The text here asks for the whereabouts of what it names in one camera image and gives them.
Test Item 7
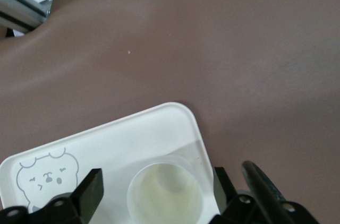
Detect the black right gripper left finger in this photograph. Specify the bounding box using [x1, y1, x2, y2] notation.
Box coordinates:
[0, 168, 104, 224]

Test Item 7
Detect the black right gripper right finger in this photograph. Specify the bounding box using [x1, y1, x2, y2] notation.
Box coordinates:
[209, 167, 319, 224]

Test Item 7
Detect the white plastic cup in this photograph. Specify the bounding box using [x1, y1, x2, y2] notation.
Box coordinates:
[126, 154, 205, 224]

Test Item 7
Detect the beige bear print tray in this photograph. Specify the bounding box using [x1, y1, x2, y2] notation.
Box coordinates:
[0, 101, 221, 224]

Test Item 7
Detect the brown table cover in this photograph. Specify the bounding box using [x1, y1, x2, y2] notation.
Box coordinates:
[0, 0, 340, 224]

